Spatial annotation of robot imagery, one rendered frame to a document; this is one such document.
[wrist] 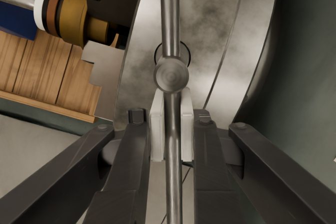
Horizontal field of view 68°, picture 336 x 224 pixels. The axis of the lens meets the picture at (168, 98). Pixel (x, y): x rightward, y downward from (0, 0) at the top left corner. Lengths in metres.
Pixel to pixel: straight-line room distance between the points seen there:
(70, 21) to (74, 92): 0.26
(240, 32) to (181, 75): 0.11
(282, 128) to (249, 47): 0.08
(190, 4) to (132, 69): 0.08
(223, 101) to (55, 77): 0.45
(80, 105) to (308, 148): 0.48
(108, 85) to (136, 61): 0.14
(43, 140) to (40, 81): 1.01
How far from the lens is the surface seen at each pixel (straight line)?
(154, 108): 0.15
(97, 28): 0.38
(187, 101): 0.17
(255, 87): 0.30
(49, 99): 0.63
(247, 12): 0.25
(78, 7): 0.38
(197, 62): 0.24
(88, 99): 0.60
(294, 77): 0.27
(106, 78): 0.37
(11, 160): 1.73
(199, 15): 0.24
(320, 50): 0.27
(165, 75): 0.15
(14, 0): 0.45
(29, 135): 1.65
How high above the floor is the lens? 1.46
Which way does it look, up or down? 87 degrees down
